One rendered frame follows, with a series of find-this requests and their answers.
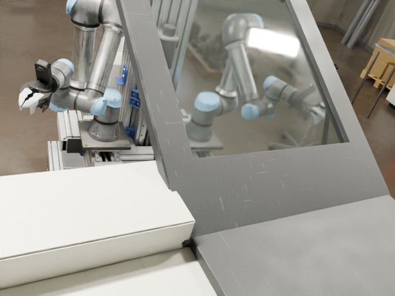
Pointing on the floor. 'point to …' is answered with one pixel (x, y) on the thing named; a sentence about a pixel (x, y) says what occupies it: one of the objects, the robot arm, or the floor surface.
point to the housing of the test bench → (257, 261)
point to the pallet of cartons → (381, 66)
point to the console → (86, 220)
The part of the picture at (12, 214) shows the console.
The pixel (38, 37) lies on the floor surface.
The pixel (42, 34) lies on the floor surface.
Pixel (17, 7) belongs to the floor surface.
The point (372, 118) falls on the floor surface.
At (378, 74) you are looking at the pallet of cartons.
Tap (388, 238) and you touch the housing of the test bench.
